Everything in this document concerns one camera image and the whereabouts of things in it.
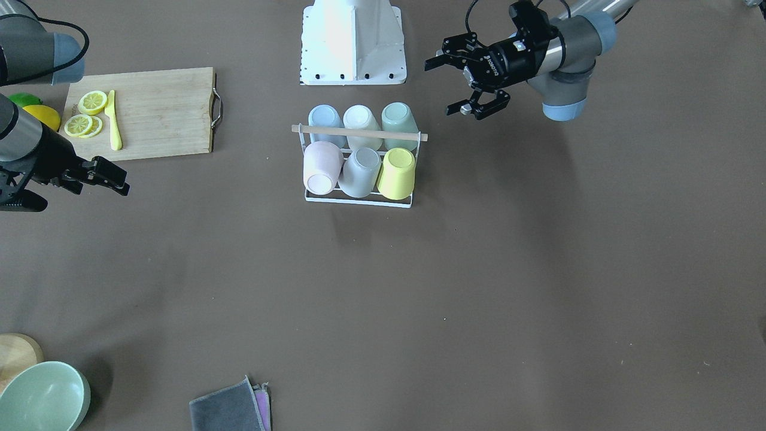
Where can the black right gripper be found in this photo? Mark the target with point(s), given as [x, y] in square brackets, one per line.
[49, 158]

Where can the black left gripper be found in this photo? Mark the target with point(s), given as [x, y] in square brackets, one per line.
[507, 58]

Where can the green plastic cup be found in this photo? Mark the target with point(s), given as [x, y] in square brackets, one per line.
[397, 117]

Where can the pink plastic cup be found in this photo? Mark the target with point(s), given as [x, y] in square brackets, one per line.
[322, 164]

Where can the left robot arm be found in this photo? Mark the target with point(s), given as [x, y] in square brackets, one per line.
[589, 31]

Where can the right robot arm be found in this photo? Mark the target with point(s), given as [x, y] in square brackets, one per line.
[40, 53]

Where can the white plastic cup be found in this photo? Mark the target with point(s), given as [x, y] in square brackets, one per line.
[360, 117]

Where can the yellow plastic cup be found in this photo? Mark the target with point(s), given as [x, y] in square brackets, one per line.
[397, 175]

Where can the grey plastic cup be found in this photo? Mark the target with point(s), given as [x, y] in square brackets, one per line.
[360, 173]

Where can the blue plastic cup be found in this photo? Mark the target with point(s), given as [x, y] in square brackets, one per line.
[325, 115]

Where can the yellow plastic knife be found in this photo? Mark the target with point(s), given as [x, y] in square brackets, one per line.
[110, 110]

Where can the lemon slice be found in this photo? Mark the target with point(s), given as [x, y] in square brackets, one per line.
[79, 125]
[92, 103]

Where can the whole lemon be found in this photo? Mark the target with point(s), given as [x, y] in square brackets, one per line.
[48, 116]

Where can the green lime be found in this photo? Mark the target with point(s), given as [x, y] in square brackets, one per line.
[25, 99]

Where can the bamboo cutting board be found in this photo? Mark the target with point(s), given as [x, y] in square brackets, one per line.
[159, 113]

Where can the green bowl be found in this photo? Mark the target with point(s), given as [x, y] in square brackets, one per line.
[49, 396]

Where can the grey folded cloth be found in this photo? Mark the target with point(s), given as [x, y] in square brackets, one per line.
[231, 408]

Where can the purple cloth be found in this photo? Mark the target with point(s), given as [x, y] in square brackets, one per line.
[262, 396]

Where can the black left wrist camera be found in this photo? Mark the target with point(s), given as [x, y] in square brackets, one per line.
[532, 24]

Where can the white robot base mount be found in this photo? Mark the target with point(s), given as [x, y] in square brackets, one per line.
[352, 43]

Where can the white wire cup rack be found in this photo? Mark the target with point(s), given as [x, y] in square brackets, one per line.
[374, 199]

